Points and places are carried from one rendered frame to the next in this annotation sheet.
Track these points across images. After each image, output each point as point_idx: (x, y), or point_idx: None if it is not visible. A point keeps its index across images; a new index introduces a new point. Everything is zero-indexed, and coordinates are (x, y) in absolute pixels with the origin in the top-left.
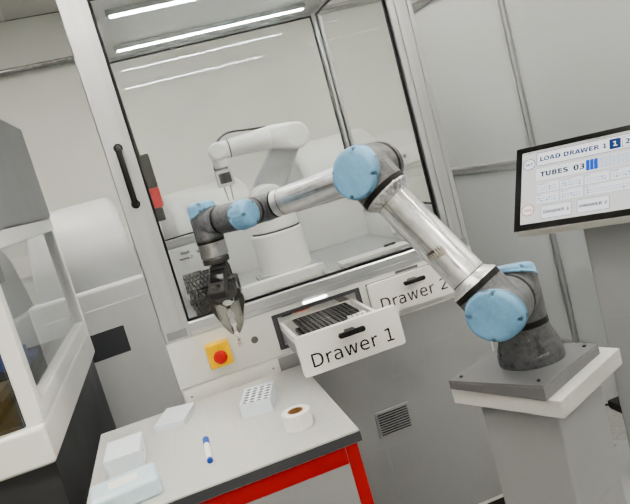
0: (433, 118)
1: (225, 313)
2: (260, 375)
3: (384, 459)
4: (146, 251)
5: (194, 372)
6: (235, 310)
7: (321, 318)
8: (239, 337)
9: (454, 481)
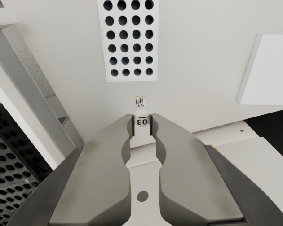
0: None
1: (169, 162)
2: (146, 152)
3: None
4: None
5: (245, 156)
6: (107, 166)
7: (0, 194)
8: (135, 105)
9: (49, 103)
